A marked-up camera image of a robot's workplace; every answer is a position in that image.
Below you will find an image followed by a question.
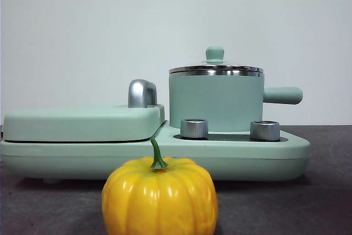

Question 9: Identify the glass lid with green knob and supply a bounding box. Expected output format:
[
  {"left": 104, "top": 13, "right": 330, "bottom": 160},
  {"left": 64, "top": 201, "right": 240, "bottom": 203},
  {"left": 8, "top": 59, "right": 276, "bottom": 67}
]
[{"left": 168, "top": 46, "right": 264, "bottom": 75}]

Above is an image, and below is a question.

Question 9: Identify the yellow toy pumpkin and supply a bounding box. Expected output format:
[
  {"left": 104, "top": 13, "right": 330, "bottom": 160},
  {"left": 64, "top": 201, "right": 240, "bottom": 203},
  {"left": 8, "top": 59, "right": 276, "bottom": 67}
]
[{"left": 101, "top": 137, "right": 219, "bottom": 235}]

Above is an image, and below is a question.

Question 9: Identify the silver control knob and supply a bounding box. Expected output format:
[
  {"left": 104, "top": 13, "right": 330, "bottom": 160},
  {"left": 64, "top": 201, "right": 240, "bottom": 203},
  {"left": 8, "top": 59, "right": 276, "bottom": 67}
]
[
  {"left": 250, "top": 120, "right": 281, "bottom": 141},
  {"left": 180, "top": 118, "right": 209, "bottom": 139}
]

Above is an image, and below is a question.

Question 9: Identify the mint green breakfast machine base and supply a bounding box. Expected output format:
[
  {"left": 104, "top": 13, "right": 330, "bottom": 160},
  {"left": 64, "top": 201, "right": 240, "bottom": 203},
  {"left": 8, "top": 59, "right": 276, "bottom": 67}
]
[{"left": 0, "top": 129, "right": 312, "bottom": 185}]

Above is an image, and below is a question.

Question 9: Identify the mint green griddle cover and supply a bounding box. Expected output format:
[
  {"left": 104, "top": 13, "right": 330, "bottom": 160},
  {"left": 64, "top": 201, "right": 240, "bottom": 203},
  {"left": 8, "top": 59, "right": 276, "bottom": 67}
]
[{"left": 2, "top": 103, "right": 166, "bottom": 144}]

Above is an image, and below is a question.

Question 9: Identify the mint green pot with handle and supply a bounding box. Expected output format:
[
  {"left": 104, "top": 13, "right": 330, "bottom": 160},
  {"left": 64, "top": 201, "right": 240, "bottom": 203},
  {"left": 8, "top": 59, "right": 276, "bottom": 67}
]
[{"left": 168, "top": 69, "right": 304, "bottom": 133}]

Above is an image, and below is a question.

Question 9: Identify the silver griddle cover handle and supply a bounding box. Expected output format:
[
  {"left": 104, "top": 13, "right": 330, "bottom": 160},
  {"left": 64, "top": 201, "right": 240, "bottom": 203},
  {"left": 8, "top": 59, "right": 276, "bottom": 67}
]
[{"left": 128, "top": 79, "right": 158, "bottom": 108}]

